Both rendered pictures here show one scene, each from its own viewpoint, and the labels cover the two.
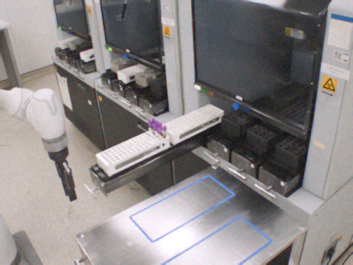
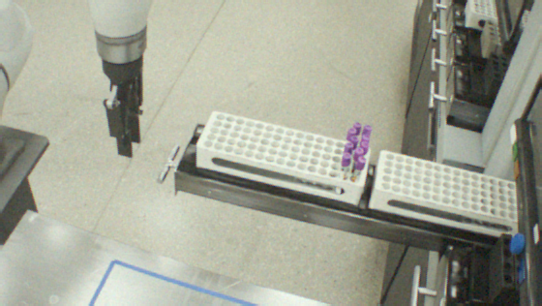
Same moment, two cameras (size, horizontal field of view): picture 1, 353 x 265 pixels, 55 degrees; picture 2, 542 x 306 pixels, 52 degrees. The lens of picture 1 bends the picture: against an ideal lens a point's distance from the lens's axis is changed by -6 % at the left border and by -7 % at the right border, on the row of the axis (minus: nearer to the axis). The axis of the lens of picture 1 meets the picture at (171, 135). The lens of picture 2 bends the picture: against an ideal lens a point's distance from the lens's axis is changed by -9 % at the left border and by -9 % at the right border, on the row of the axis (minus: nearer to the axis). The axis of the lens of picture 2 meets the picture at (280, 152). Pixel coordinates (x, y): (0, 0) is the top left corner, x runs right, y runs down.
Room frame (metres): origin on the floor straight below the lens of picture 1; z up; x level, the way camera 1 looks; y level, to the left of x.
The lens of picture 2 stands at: (0.64, -0.35, 1.61)
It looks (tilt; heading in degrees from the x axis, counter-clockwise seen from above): 45 degrees down; 42
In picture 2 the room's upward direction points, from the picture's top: 8 degrees clockwise
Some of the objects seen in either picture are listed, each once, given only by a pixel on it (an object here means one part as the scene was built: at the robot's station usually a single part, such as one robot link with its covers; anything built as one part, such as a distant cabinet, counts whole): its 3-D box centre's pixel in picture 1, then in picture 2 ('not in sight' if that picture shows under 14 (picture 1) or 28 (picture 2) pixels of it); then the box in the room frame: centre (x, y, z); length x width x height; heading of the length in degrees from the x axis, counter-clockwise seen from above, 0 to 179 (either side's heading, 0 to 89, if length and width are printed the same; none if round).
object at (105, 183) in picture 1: (161, 150); (351, 196); (1.29, 0.05, 0.78); 0.73 x 0.14 x 0.09; 125
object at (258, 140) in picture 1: (258, 140); not in sight; (1.20, -0.35, 0.85); 0.12 x 0.02 x 0.06; 34
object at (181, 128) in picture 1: (193, 124); (451, 198); (1.40, -0.10, 0.83); 0.30 x 0.10 x 0.06; 125
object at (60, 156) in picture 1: (59, 156); (123, 72); (1.04, 0.41, 0.95); 0.08 x 0.07 x 0.09; 35
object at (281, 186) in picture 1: (318, 147); not in sight; (1.21, -0.63, 0.78); 0.73 x 0.14 x 0.09; 125
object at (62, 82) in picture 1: (63, 90); not in sight; (2.82, 0.91, 0.43); 0.27 x 0.02 x 0.36; 35
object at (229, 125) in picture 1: (232, 126); (500, 270); (1.32, -0.26, 0.85); 0.12 x 0.02 x 0.06; 36
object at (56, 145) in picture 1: (54, 140); (121, 38); (1.04, 0.41, 1.03); 0.09 x 0.09 x 0.06
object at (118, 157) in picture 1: (134, 152); (283, 159); (1.21, 0.16, 0.83); 0.30 x 0.10 x 0.06; 125
